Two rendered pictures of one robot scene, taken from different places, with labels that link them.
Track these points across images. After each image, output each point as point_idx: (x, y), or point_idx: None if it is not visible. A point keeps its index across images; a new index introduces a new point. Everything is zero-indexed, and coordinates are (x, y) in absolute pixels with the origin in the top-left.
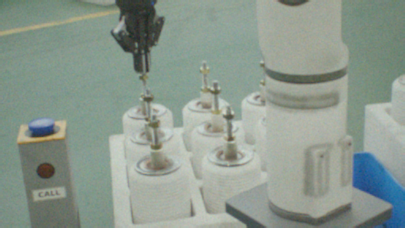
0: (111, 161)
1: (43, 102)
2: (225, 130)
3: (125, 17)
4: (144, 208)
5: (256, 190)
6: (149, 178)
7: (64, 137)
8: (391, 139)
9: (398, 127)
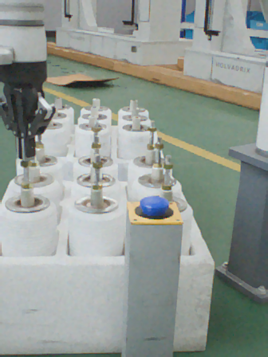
0: (51, 264)
1: None
2: (102, 178)
3: (43, 92)
4: (187, 240)
5: (265, 159)
6: (189, 209)
7: (175, 202)
8: (72, 166)
9: (68, 158)
